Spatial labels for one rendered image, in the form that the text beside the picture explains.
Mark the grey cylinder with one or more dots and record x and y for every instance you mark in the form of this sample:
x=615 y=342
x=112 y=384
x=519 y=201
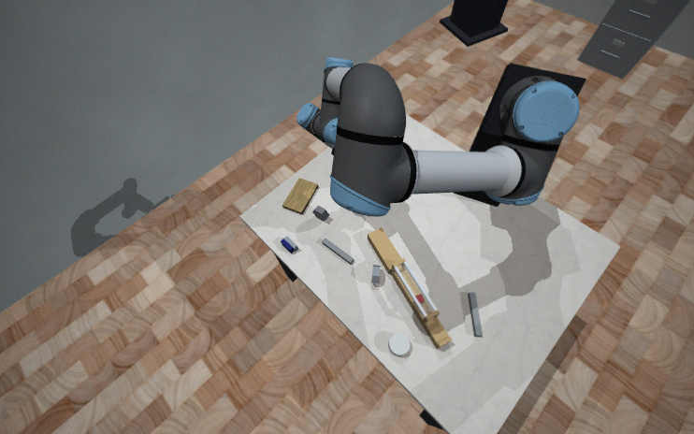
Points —
x=399 y=344

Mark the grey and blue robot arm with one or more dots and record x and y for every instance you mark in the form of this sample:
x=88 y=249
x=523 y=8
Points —
x=373 y=167

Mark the tan wooden block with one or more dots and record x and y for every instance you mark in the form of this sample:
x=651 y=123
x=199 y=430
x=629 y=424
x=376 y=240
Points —
x=300 y=196

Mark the grey square stick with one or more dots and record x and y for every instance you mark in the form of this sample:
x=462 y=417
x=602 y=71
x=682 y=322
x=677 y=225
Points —
x=338 y=251
x=477 y=330

